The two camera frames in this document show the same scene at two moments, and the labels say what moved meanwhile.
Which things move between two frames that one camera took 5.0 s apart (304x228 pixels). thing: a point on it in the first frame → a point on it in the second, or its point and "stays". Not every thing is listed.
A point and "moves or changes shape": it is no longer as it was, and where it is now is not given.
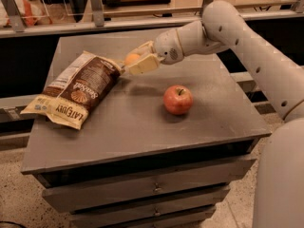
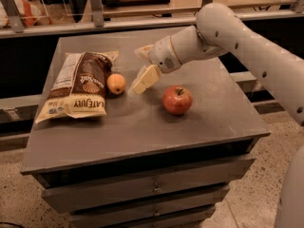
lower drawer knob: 157,213 stays
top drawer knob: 157,188 stays
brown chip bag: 71,91 moves or changes shape
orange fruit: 131,58 → 116,83
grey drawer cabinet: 159,150 stays
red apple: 179,99 stays
